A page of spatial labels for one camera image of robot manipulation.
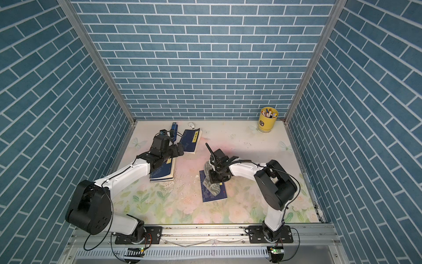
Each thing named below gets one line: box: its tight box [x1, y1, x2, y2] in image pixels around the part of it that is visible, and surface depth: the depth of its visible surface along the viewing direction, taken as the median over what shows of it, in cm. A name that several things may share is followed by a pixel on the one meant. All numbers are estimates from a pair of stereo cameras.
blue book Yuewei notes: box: [198, 169, 228, 203], surface depth 88 cm
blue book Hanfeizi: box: [180, 128, 203, 154], surface depth 110 cm
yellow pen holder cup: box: [257, 106, 279, 134], surface depth 110 cm
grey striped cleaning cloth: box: [202, 161, 221, 197], surface depth 88 cm
